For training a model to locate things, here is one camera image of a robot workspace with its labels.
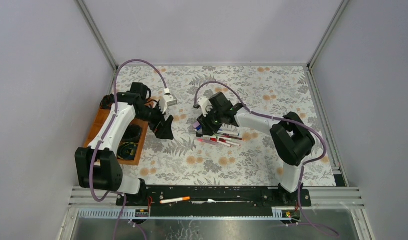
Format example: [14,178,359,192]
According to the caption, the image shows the blue cap white marker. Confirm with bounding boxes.
[217,129,240,136]

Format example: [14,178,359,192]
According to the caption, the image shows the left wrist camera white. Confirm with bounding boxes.
[159,94,178,114]

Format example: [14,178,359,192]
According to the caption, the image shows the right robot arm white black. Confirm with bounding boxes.
[193,92,316,206]

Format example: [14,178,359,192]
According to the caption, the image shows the orange cap white marker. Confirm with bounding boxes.
[159,196,191,204]

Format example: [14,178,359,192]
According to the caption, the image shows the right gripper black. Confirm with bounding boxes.
[197,106,225,137]

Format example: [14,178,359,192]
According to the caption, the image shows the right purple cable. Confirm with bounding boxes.
[193,81,341,240]

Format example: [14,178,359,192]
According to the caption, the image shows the black cap white marker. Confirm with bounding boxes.
[196,132,217,139]

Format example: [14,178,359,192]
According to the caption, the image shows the black tape roll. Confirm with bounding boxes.
[121,124,143,143]

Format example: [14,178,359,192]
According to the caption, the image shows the pink highlighter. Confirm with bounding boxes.
[192,121,202,131]

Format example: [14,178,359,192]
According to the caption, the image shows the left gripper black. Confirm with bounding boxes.
[134,100,174,140]

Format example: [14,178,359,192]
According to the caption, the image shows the translucent pink pen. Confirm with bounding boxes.
[196,138,219,146]

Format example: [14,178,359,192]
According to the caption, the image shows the wooden compartment tray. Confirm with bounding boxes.
[83,101,148,166]

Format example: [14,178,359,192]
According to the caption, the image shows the black cable bundle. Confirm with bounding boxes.
[99,94,116,110]

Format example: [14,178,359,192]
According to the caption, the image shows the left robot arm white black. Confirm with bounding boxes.
[75,82,177,206]

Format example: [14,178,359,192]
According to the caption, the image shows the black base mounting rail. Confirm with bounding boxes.
[126,185,312,218]

